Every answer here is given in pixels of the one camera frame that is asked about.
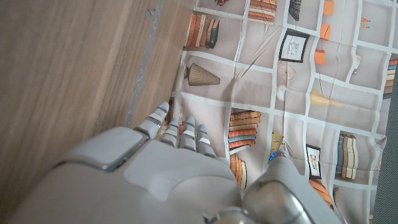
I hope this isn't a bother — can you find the printed bookshelf backdrop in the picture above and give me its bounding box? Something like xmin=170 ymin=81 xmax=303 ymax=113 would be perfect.
xmin=169 ymin=0 xmax=398 ymax=224

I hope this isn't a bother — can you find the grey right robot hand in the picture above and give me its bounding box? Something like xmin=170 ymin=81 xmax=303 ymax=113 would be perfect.
xmin=6 ymin=101 xmax=343 ymax=224

